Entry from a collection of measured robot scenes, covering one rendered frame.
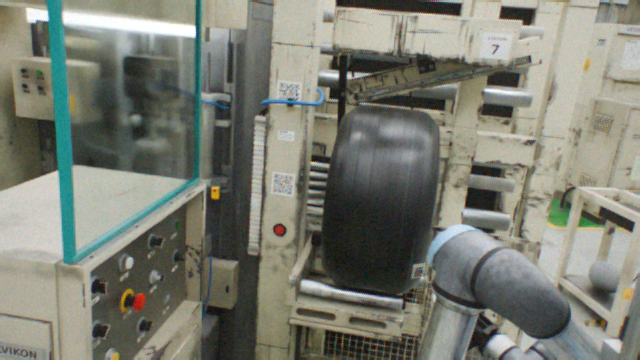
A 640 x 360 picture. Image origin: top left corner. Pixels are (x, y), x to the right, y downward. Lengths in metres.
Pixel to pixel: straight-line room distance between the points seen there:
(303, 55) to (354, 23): 0.30
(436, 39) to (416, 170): 0.54
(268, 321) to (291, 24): 1.00
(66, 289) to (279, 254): 0.84
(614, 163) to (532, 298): 4.98
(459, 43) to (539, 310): 1.05
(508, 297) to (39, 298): 0.83
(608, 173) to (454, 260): 4.97
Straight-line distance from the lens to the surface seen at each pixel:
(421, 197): 1.40
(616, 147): 5.85
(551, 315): 0.97
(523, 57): 1.95
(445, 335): 1.06
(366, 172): 1.40
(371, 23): 1.79
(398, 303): 1.65
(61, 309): 1.08
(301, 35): 1.55
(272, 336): 1.88
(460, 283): 1.00
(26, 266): 1.07
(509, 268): 0.94
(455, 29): 1.78
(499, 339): 1.33
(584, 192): 3.93
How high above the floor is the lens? 1.71
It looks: 16 degrees down
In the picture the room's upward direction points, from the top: 5 degrees clockwise
